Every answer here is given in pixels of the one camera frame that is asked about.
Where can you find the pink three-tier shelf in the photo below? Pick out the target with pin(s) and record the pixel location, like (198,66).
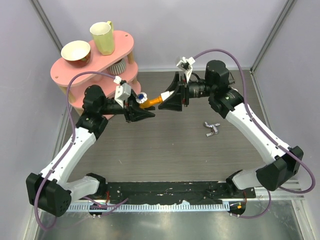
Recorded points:
(62,72)

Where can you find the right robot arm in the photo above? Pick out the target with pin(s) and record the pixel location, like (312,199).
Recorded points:
(279,157)

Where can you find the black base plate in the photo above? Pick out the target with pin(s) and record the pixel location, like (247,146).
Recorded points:
(171,192)

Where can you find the striped grey bowl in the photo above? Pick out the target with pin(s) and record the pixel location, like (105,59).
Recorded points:
(117,68)

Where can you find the chrome faucet on table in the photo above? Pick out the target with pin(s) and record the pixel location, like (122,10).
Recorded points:
(213,128)

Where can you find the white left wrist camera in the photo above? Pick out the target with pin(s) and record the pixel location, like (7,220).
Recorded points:
(122,91)

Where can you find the white PVC elbow fitting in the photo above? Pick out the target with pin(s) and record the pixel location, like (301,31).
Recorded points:
(165,95)

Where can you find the slotted cable duct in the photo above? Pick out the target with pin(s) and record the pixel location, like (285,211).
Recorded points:
(88,206)

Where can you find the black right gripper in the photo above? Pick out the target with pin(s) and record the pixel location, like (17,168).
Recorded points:
(174,102)

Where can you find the pink cup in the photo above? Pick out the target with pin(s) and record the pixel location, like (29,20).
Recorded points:
(96,78)

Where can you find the yellow-green mug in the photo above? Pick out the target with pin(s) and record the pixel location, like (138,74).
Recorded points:
(103,37)

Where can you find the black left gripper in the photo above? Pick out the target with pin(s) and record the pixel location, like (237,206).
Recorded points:
(132,111)

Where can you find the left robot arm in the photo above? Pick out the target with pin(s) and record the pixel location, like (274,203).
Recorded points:
(50,190)

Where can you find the orange faucet with chrome knob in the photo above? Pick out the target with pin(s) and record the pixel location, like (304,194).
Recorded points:
(147,101)

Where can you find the red bowl white inside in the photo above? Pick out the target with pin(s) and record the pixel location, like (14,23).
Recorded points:
(77,53)

